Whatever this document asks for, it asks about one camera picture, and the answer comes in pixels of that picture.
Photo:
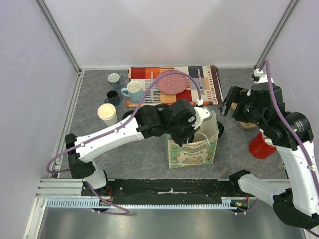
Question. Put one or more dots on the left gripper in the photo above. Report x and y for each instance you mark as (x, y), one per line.
(187, 139)

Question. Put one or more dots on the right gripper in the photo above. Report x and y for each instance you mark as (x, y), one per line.
(231, 102)

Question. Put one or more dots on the green paper gift bag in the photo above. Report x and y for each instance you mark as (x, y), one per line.
(200, 152)

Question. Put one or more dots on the white paper cup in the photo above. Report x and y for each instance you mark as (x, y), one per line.
(127, 114)
(107, 113)

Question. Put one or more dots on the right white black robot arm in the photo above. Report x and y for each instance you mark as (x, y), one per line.
(292, 136)

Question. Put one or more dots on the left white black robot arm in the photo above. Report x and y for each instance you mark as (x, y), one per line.
(180, 120)

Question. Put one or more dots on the cardboard cup carrier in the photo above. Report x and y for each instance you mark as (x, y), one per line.
(244, 125)

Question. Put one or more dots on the colourful patchwork placemat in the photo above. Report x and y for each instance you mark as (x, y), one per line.
(210, 81)

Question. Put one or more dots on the pink dotted plate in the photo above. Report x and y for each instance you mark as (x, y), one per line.
(172, 82)

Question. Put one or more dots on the red straw holder cup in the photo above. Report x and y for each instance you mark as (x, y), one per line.
(259, 149)

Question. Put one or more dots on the light blue mug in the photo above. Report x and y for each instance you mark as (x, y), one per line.
(133, 91)

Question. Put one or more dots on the dark blue mug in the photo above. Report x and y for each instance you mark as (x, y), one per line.
(113, 98)

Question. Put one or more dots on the small grey cup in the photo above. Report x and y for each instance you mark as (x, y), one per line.
(115, 80)

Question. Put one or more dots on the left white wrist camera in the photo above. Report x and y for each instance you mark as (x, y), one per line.
(201, 114)

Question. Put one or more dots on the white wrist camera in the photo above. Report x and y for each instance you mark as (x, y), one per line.
(201, 114)
(259, 76)

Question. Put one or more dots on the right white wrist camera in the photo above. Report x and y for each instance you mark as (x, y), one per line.
(259, 76)

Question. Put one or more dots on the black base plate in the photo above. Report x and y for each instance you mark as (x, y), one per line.
(206, 187)

